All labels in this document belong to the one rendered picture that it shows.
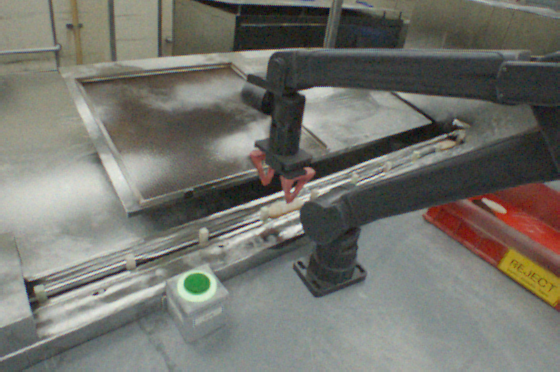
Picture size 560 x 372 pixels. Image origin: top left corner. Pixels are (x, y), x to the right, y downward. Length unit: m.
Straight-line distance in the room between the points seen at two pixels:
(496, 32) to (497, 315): 0.83
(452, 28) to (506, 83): 0.95
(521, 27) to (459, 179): 0.84
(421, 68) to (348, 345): 0.42
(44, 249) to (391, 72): 0.66
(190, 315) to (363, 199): 0.30
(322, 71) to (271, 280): 0.37
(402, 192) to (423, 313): 0.27
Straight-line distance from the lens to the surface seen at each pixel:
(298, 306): 0.66
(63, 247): 0.78
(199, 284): 0.56
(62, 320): 0.61
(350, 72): 0.54
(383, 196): 0.56
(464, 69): 0.47
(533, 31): 1.27
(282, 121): 0.64
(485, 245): 0.91
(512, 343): 0.78
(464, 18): 1.35
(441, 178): 0.51
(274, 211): 0.78
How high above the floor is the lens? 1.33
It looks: 30 degrees down
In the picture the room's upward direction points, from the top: 8 degrees clockwise
